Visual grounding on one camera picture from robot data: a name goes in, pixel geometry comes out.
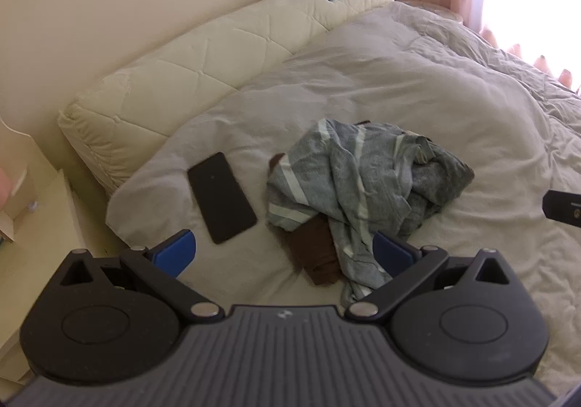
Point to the cream bedside cabinet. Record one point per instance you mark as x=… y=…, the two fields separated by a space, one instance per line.
x=45 y=216

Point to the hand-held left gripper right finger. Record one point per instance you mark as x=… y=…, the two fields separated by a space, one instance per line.
x=392 y=252

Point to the black smartphone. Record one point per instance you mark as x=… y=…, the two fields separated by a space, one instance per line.
x=222 y=198

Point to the cream quilted headboard cushion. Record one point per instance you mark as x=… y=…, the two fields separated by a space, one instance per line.
x=181 y=71

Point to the grey-blue wide-striped shirt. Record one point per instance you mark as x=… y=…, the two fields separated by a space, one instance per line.
x=354 y=171

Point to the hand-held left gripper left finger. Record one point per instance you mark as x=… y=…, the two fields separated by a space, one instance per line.
x=174 y=250

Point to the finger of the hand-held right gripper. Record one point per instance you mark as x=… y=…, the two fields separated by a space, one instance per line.
x=563 y=207

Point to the brown cloth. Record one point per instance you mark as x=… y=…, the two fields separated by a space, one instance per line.
x=313 y=248

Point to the light grey duvet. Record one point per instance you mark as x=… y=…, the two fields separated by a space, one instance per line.
x=408 y=84

